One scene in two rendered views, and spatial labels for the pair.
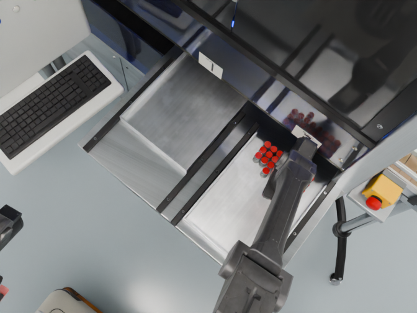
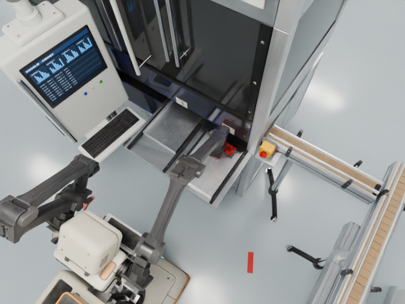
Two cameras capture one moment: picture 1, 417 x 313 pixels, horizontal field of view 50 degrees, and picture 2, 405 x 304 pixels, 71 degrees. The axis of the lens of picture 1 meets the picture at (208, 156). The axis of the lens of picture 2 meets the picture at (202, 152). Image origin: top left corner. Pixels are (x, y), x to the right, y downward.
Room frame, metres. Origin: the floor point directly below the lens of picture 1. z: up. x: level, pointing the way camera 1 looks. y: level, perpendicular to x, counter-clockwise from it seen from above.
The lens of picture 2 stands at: (-0.39, -0.25, 2.47)
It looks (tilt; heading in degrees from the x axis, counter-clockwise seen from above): 64 degrees down; 11
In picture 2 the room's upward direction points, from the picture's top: 5 degrees counter-clockwise
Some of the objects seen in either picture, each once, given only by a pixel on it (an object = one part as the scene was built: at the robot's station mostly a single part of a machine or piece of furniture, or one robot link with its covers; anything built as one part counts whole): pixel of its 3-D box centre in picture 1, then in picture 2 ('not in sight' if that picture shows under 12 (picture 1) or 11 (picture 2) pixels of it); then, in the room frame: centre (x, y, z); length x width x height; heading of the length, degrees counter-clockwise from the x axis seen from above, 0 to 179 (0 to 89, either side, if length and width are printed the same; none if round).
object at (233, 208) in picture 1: (255, 202); (209, 163); (0.29, -0.16, 0.90); 0.34 x 0.26 x 0.04; 151
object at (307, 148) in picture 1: (298, 158); (220, 134); (0.37, -0.22, 1.14); 0.11 x 0.09 x 0.12; 158
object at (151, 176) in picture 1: (217, 158); (190, 146); (0.41, -0.03, 0.87); 0.70 x 0.48 x 0.02; 61
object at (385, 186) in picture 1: (383, 189); (267, 148); (0.38, -0.49, 0.99); 0.08 x 0.07 x 0.07; 151
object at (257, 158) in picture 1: (278, 174); (219, 149); (0.39, -0.21, 0.90); 0.18 x 0.02 x 0.05; 61
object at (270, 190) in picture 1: (283, 182); (217, 148); (0.33, -0.20, 1.05); 0.10 x 0.07 x 0.07; 165
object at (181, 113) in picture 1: (189, 105); (175, 123); (0.56, 0.09, 0.90); 0.34 x 0.26 x 0.04; 151
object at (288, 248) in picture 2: not in sight; (316, 264); (-0.12, -1.02, 0.07); 0.50 x 0.08 x 0.14; 61
